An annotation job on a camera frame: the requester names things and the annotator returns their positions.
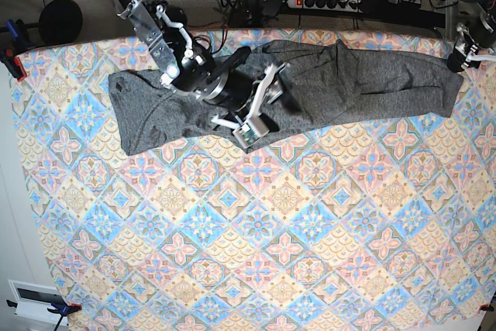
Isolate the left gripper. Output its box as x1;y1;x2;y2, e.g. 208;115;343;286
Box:
448;23;495;73

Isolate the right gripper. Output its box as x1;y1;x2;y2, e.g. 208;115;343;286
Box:
194;63;295;150

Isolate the grey t-shirt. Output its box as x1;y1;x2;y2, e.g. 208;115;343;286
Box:
108;40;463;155

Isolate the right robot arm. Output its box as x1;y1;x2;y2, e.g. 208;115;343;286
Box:
113;0;301;150

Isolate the white power strip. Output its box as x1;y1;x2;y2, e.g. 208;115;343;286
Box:
286;0;362;13

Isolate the patterned tablecloth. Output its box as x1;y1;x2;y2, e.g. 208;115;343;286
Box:
10;38;495;330

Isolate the round black stool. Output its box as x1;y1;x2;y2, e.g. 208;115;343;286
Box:
38;0;83;46

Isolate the red clamp bottom right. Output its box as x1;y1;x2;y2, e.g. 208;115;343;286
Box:
479;304;495;312

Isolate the blue clamp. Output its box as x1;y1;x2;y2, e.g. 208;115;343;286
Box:
5;19;30;50

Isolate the red black clamp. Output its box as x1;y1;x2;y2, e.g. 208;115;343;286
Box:
0;48;27;81

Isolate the white wall box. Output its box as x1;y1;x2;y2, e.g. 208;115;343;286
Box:
8;279;64;325

